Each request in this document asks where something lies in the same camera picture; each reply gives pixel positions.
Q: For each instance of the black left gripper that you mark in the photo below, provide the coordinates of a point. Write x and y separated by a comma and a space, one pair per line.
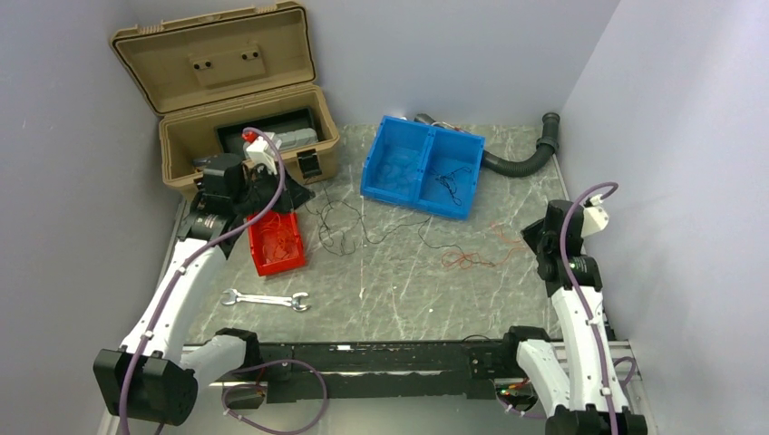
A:
293, 194

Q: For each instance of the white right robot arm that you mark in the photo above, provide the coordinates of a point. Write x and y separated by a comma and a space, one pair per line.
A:
587, 396

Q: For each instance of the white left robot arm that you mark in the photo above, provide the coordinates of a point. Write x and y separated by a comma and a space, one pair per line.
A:
149, 377

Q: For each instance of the red plastic bin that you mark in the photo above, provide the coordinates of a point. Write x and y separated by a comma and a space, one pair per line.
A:
275, 244

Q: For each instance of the grey case in toolbox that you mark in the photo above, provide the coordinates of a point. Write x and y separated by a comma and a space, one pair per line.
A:
296, 138

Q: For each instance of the silver open-end wrench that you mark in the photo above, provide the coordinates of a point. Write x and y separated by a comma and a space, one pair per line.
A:
295, 302

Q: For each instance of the blue plastic divided bin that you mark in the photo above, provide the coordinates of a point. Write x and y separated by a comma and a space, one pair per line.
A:
423, 167

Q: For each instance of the tan plastic toolbox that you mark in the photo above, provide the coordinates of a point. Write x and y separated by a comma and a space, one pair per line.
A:
209, 76

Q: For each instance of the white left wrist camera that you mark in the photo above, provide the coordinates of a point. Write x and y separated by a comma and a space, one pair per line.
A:
258, 151

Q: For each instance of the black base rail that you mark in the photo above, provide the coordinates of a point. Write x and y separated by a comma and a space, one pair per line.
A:
373, 370

